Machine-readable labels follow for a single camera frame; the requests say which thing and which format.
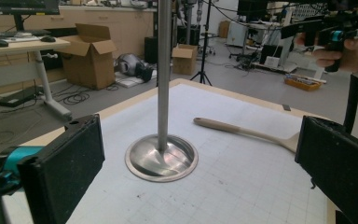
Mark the small cardboard box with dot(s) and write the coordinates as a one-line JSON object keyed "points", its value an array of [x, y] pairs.
{"points": [[184, 60]]}

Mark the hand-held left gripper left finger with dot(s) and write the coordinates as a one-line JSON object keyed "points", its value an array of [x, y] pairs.
{"points": [[62, 174]]}

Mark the black keyboard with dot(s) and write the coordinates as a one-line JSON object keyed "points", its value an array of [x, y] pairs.
{"points": [[24, 33]]}

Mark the white grid mat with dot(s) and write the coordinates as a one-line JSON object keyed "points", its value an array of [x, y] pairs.
{"points": [[230, 186]]}

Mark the yellow tray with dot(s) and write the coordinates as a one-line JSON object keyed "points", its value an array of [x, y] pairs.
{"points": [[303, 83]]}

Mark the black tripod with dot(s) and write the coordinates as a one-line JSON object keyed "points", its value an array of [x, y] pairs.
{"points": [[203, 46]]}

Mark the white-legged desk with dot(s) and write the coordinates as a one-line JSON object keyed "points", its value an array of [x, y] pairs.
{"points": [[18, 46]]}

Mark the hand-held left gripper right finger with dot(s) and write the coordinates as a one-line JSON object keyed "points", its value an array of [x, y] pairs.
{"points": [[338, 161]]}

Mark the black flat floor device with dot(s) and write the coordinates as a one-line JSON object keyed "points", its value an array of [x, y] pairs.
{"points": [[18, 97]]}

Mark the large open cardboard box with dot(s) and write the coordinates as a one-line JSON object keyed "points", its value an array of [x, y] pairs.
{"points": [[87, 59]]}

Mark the black monitor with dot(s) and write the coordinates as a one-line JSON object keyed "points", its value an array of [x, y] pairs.
{"points": [[21, 6]]}

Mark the grey rounded device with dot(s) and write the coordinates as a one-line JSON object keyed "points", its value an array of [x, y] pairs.
{"points": [[130, 65]]}

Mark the wooden cabinet row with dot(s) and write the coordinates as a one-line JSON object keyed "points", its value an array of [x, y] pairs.
{"points": [[127, 28]]}

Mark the black computer mouse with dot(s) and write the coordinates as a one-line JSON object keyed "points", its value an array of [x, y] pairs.
{"points": [[48, 39]]}

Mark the metal utensil rack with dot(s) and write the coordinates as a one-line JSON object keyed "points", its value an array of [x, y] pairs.
{"points": [[164, 93]]}

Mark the black metal frame bar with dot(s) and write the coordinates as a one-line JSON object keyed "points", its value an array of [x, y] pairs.
{"points": [[352, 102]]}

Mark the beige slotted spoon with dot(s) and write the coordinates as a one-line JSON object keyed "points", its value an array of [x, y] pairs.
{"points": [[230, 127]]}

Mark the white flat box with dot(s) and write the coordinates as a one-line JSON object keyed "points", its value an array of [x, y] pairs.
{"points": [[127, 81]]}

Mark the dark tape strip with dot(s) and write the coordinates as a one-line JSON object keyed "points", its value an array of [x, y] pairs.
{"points": [[286, 107]]}

